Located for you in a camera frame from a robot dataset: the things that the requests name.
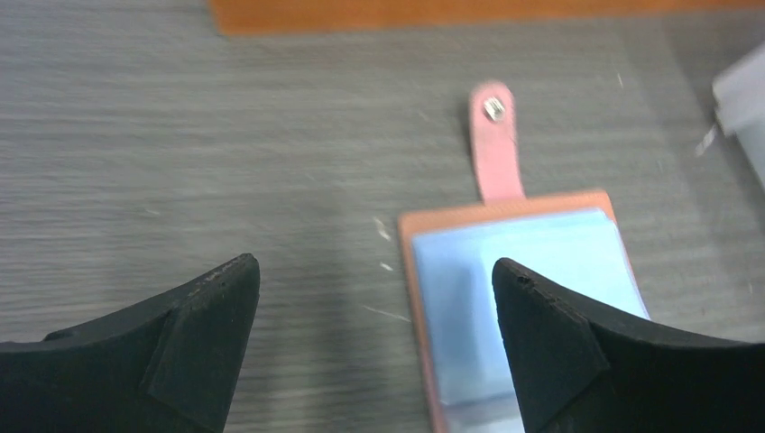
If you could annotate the white bin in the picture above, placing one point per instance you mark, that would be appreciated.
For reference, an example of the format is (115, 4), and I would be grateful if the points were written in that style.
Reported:
(739, 95)

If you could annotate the orange compartment tray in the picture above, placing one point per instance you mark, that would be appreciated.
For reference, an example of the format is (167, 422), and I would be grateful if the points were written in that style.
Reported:
(250, 17)

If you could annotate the tan leather card holder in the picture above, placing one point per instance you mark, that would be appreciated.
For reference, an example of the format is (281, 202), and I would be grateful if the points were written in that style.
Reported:
(449, 254)

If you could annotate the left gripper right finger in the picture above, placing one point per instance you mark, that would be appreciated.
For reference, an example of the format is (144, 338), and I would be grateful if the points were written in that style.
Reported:
(579, 365)

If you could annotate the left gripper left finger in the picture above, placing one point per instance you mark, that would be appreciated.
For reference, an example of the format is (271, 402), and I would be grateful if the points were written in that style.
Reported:
(169, 363)

